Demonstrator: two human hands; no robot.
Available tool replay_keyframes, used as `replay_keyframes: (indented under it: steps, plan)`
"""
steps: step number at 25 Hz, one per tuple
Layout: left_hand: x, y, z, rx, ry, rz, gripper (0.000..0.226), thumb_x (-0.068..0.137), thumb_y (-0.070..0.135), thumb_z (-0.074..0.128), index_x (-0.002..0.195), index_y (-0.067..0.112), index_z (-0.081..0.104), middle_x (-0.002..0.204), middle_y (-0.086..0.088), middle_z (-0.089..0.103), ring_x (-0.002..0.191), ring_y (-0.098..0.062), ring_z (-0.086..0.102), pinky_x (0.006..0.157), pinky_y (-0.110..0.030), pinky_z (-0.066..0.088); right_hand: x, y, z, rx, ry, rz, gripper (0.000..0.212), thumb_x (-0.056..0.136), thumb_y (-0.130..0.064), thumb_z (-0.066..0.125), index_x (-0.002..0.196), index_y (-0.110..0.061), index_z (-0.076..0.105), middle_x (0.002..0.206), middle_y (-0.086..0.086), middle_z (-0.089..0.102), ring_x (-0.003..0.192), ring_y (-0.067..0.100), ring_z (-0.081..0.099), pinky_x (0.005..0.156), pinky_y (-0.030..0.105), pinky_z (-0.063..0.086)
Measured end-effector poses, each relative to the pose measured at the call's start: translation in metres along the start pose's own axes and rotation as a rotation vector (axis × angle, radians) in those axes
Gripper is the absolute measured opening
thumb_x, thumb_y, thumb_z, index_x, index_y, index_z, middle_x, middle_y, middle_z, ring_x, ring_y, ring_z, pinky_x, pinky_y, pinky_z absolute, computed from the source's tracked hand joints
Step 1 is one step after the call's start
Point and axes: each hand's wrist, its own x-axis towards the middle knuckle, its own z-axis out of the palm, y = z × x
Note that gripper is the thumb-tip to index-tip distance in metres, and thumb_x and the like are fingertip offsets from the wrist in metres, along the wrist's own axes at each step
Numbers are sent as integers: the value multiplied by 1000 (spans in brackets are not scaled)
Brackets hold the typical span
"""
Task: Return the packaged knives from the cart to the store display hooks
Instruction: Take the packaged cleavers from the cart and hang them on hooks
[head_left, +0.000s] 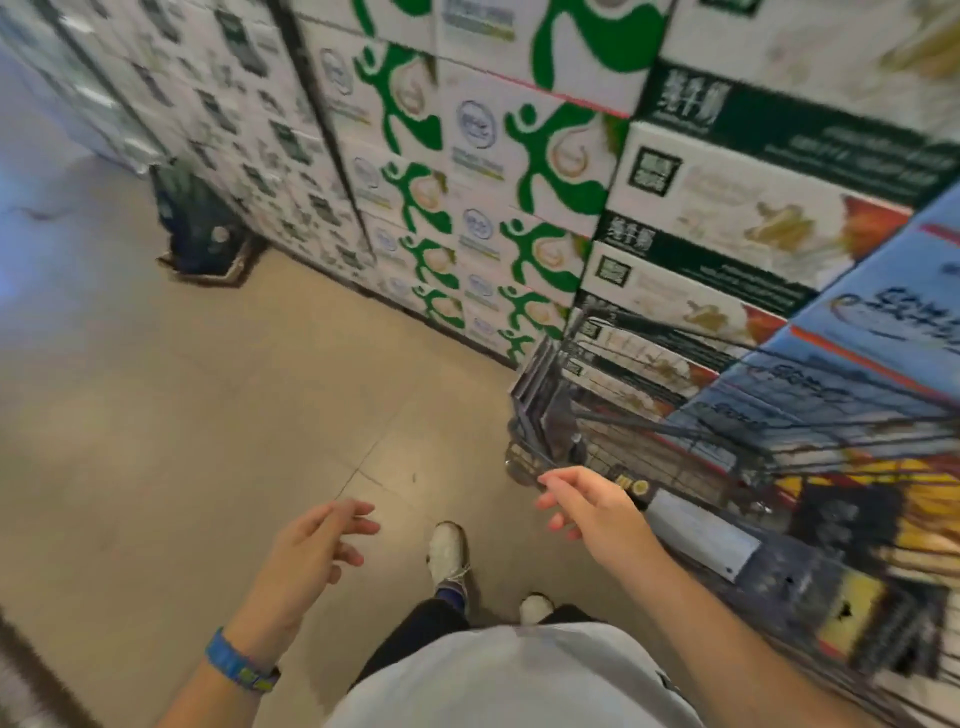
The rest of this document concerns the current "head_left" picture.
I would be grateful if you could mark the person's right hand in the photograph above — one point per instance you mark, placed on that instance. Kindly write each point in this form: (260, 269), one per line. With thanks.
(600, 517)

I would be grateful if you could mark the person's left hand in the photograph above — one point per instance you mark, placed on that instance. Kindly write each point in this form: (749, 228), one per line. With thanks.
(300, 570)

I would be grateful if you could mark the black cleaver packets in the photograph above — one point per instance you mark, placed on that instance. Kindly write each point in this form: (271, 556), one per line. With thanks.
(547, 405)
(705, 532)

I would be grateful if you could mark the yellow packaged cleaver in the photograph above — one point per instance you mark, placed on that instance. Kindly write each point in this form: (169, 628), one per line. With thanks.
(851, 611)

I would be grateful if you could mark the person's right forearm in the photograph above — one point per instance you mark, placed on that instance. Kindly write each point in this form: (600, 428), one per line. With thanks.
(735, 660)

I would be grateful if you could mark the person's left forearm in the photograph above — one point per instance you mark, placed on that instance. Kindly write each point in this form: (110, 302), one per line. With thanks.
(217, 697)

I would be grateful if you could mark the blue wristband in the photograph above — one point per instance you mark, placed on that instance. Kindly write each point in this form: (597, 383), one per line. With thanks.
(240, 664)

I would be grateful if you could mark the white right shoe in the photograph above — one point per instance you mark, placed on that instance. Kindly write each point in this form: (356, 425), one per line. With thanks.
(536, 609)

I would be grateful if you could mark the white shoe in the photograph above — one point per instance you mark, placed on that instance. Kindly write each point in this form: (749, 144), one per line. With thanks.
(536, 609)
(448, 555)

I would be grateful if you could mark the black shorts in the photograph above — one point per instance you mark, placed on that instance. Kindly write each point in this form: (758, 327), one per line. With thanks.
(420, 630)

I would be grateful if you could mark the white left shoe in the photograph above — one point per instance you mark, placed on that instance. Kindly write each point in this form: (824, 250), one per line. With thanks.
(448, 555)

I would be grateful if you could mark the blue left sock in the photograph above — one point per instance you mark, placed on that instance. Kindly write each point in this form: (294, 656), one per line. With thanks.
(451, 598)

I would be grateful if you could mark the white shirt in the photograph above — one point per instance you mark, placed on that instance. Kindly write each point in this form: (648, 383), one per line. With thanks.
(510, 682)

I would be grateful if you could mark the stack of light blue cartons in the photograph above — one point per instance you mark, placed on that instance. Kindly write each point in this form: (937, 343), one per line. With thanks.
(885, 315)

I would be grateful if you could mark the dark cardboard box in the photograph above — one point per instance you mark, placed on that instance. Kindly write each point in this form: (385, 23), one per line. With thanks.
(199, 225)

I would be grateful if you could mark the stack of green swirl cartons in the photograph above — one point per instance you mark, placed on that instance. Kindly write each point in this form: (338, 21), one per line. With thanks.
(465, 120)

